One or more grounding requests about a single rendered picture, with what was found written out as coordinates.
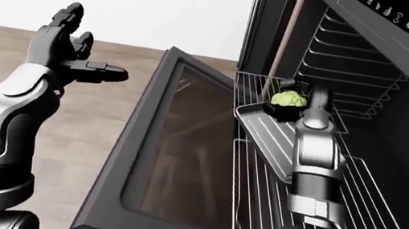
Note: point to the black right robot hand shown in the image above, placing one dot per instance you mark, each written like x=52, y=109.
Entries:
x=284, y=109

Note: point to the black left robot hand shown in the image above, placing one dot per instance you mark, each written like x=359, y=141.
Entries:
x=52, y=44

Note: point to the green broccoli floret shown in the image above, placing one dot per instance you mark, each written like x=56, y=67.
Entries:
x=289, y=99

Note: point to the dark grey oven body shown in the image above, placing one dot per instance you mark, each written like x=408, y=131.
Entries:
x=371, y=115

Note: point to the glass-paned oven door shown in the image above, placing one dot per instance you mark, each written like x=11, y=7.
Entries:
x=166, y=151

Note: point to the ribbed metal baking tray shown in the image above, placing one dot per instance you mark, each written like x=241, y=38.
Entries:
x=266, y=136

